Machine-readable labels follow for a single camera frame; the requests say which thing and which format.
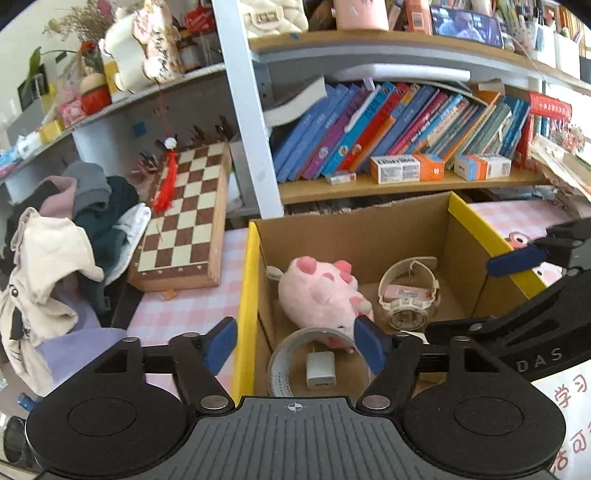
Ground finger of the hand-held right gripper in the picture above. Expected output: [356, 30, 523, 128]
[486, 219, 591, 278]
[424, 270, 591, 350]

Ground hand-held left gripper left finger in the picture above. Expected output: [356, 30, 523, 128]
[60, 316, 238, 414]

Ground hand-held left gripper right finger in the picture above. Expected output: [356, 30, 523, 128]
[355, 316, 532, 412]

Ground yellow cardboard box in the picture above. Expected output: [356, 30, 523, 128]
[231, 191, 564, 398]

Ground white wristwatch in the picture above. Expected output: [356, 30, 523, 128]
[378, 257, 440, 330]

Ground white charger plug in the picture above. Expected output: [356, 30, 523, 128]
[305, 352, 336, 390]

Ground clear tape roll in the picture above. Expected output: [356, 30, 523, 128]
[267, 327, 375, 398]

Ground pink pig plush toy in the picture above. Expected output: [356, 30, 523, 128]
[277, 256, 375, 354]

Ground stack of papers and books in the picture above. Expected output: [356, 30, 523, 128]
[529, 134, 591, 217]

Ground small orange white carton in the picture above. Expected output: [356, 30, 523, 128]
[454, 153, 512, 182]

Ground wooden chessboard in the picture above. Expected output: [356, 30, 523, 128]
[127, 141, 232, 294]

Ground large orange white carton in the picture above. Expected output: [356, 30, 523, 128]
[369, 153, 445, 185]

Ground red printed box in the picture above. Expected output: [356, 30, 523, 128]
[515, 91, 573, 169]

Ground red tassel ornament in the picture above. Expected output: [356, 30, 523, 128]
[151, 136, 180, 214]

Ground row of colourful books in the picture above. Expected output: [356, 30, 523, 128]
[270, 80, 532, 183]

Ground pile of clothes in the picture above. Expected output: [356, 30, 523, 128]
[0, 161, 153, 398]

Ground white wooden bookshelf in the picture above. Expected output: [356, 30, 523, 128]
[0, 0, 591, 232]

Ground white pen holder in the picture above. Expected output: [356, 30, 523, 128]
[531, 18, 557, 68]
[554, 32, 581, 79]

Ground white flat board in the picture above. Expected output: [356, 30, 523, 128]
[323, 64, 472, 85]

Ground propped tablet screen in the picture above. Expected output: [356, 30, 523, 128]
[430, 6, 505, 49]

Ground thick grey book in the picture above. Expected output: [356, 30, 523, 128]
[263, 76, 328, 127]

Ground orange pump bottle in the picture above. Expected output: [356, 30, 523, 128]
[405, 0, 432, 33]

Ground pink gift box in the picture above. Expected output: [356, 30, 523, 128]
[58, 99, 86, 127]

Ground red round doll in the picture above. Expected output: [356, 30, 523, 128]
[79, 71, 112, 116]

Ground pink cylindrical cup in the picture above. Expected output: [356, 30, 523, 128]
[333, 0, 389, 32]

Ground white quilted handbag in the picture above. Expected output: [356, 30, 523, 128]
[238, 0, 309, 38]

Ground dried flower bouquet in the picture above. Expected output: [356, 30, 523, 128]
[44, 0, 116, 51]

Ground black picture frame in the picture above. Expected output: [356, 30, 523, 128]
[17, 65, 49, 112]

